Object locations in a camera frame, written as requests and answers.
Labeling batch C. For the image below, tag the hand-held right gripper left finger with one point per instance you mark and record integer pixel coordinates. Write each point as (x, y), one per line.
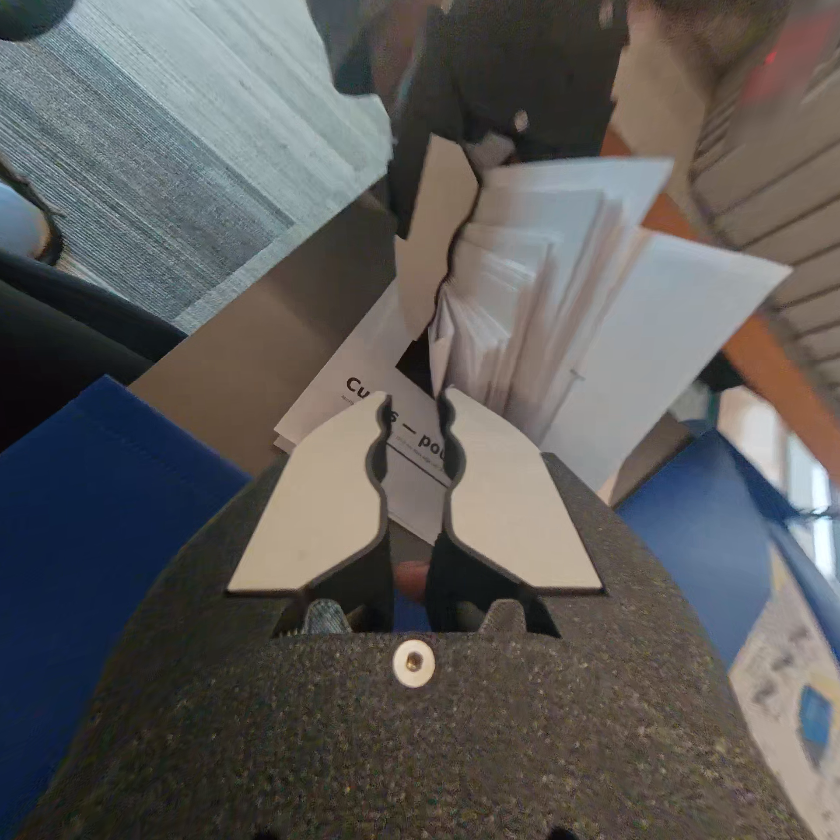
(315, 505)

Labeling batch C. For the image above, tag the orange wooden bar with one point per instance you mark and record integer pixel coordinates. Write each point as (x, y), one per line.
(754, 354)

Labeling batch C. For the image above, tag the printed instruction sheet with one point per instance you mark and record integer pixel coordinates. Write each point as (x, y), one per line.
(787, 689)

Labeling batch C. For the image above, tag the white and black shoe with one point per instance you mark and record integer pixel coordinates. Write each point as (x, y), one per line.
(26, 223)

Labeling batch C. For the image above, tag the person's black trouser leg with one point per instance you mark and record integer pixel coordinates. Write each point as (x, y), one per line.
(59, 341)

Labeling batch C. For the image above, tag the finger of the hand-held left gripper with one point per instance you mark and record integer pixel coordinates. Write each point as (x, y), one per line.
(433, 216)

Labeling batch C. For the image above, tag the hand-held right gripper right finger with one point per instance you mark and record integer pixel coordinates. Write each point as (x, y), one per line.
(518, 512)

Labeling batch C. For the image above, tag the white sheet with bold title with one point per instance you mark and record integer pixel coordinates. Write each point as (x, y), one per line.
(328, 374)

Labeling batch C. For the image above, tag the stack of white paper sheets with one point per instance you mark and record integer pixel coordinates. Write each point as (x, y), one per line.
(590, 295)

